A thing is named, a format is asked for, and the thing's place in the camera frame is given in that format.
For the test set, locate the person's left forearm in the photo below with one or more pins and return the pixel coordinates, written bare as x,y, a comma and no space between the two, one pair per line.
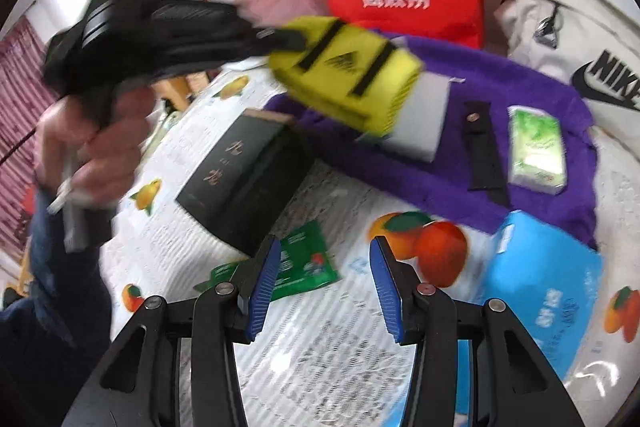
50,282

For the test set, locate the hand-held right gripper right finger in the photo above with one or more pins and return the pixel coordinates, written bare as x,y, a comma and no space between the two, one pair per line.
385,287

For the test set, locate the green snack packet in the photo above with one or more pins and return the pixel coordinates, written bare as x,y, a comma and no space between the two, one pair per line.
300,262

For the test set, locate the purple towel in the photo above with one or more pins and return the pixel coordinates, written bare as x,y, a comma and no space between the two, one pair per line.
440,187

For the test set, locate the pink striped cloth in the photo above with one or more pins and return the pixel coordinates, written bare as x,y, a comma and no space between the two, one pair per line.
20,107

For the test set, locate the fruit print tablecloth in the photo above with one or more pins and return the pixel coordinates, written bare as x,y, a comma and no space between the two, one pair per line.
325,357

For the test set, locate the yellow Adidas pouch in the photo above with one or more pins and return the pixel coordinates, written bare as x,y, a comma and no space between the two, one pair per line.
350,77

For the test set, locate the person's left hand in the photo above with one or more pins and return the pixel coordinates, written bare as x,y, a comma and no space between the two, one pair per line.
110,147

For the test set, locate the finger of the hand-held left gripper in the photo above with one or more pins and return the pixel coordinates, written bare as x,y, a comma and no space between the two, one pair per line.
285,39

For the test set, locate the black box with gold print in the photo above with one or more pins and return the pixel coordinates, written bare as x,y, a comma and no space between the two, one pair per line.
235,177

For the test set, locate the light grey waist bag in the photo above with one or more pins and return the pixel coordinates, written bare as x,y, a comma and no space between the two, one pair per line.
540,52

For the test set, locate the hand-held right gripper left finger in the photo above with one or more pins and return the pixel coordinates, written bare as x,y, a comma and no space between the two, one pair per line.
260,287

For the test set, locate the green tissue pack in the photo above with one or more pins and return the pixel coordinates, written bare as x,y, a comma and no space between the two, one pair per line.
537,152

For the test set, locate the blue packet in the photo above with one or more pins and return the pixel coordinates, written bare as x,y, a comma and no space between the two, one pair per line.
540,287

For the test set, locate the wooden chair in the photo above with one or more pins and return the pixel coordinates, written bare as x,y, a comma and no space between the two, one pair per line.
175,89

